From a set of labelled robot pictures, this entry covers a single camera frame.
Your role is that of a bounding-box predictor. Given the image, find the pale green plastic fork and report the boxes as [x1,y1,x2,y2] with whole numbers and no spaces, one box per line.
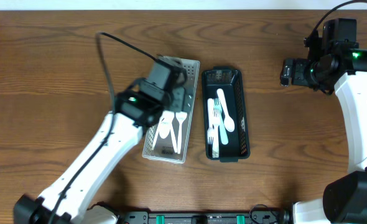
[214,98,229,145]

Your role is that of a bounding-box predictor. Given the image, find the dark green plastic basket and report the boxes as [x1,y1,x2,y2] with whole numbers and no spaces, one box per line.
[202,67,251,162]

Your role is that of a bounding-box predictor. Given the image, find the clear plastic basket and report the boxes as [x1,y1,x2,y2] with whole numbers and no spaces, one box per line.
[142,57,200,164]

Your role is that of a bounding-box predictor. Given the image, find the cream plastic spoon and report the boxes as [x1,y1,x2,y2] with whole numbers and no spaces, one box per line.
[216,88,235,133]

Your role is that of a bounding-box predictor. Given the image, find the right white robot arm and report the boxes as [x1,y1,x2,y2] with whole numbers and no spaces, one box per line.
[280,18,367,223]

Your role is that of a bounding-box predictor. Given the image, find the white plastic spoon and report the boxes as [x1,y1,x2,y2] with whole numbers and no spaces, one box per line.
[175,111,187,154]

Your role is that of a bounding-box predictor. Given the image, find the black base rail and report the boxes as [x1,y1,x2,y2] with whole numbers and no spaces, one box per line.
[118,208,293,224]

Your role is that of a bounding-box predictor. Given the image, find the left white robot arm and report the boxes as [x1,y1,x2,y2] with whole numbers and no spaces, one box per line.
[13,56,187,223]

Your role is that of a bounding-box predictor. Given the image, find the small white spoon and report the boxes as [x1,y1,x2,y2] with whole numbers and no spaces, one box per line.
[152,110,177,152]

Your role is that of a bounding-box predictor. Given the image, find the white plastic fork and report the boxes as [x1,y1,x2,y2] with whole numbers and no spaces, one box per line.
[207,98,215,146]

